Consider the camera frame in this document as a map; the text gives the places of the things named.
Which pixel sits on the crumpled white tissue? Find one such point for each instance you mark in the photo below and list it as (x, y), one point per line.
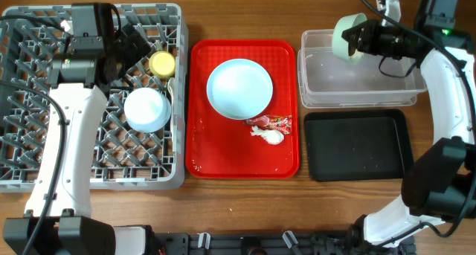
(272, 137)

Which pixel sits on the green bowl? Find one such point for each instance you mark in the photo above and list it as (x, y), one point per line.
(340, 45)

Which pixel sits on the black plastic tray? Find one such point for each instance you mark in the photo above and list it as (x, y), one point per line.
(357, 145)

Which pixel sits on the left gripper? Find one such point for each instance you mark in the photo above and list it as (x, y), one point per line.
(134, 54)

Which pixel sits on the food leftovers rice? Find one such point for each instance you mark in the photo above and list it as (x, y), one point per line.
(356, 56)

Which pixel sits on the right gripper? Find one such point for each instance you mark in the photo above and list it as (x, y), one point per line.
(370, 30)

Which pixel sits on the yellow plastic cup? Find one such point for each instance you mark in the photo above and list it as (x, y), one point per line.
(162, 64)

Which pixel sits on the red snack wrapper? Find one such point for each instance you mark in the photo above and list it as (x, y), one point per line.
(280, 123)

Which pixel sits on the clear plastic bin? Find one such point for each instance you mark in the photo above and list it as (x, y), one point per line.
(327, 82)

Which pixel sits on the light blue plate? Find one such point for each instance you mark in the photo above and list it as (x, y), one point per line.
(239, 89)

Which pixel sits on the red plastic tray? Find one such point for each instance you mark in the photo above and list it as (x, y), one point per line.
(218, 147)

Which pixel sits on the grey dishwasher rack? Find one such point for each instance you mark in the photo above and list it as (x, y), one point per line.
(124, 159)

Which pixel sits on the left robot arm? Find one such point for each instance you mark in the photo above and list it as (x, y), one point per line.
(57, 217)

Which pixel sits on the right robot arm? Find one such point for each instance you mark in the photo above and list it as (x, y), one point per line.
(439, 188)

